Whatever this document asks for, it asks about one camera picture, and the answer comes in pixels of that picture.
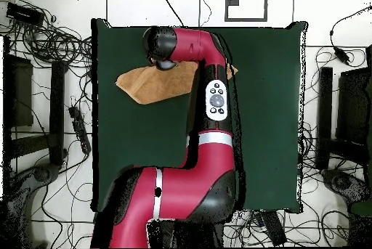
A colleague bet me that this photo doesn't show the tan terry towel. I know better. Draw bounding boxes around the tan terry towel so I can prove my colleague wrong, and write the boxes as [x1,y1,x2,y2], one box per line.
[115,60,239,105]

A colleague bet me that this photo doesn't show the dark green table cloth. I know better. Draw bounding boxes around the dark green table cloth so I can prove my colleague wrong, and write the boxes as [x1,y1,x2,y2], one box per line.
[91,17,309,213]

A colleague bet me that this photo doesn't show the long black power strip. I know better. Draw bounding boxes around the long black power strip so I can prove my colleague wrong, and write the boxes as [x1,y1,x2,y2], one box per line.
[68,105,92,155]

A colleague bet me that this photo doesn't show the black rectangular device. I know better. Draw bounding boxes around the black rectangular device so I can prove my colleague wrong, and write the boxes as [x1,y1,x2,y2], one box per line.
[254,211,288,246]

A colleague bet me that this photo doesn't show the grey tripod base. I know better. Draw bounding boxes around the grey tripod base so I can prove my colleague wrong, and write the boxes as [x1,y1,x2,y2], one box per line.
[320,168,372,218]
[0,163,62,248]

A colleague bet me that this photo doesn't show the black box device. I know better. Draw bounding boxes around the black box device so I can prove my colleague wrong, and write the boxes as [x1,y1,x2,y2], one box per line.
[5,1,45,27]

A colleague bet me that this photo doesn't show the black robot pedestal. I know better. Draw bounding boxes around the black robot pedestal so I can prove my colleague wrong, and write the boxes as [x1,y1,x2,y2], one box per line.
[146,218,225,248]

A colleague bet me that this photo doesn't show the black stand frame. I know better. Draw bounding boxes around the black stand frame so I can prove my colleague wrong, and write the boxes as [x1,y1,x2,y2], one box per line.
[315,44,372,171]
[2,36,69,171]

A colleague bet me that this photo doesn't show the black inline cable adapter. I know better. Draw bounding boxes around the black inline cable adapter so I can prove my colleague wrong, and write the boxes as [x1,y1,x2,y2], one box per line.
[333,46,351,65]

